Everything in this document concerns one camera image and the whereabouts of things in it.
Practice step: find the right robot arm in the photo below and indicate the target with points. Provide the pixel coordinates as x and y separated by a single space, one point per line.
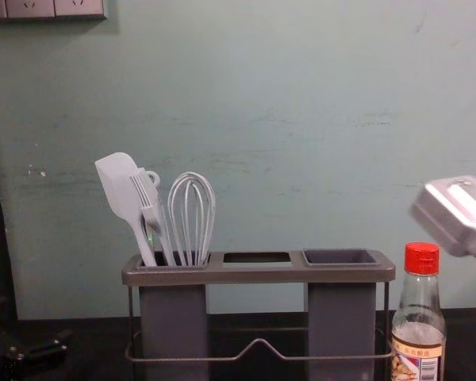
448 214

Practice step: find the grey plastic rack bin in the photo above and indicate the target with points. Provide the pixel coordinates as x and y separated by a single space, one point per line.
172 317
339 317

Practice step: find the pale grey slotted utensil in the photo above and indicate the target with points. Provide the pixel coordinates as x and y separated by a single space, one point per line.
147 198

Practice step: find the pale grey silicone spatula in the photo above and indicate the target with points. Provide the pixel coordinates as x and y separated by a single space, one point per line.
117 178

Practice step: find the pale grey whisk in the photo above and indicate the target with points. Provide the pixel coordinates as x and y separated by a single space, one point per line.
191 222

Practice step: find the grey metal utensil rack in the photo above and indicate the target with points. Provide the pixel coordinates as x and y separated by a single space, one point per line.
258 270

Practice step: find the clear bottle with red cap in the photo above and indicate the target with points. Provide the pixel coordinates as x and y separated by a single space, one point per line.
419 313

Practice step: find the black table cloth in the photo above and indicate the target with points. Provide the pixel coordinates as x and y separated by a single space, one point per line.
472 345

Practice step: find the grey wall socket panel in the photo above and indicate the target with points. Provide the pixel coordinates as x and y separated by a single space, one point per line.
43 8

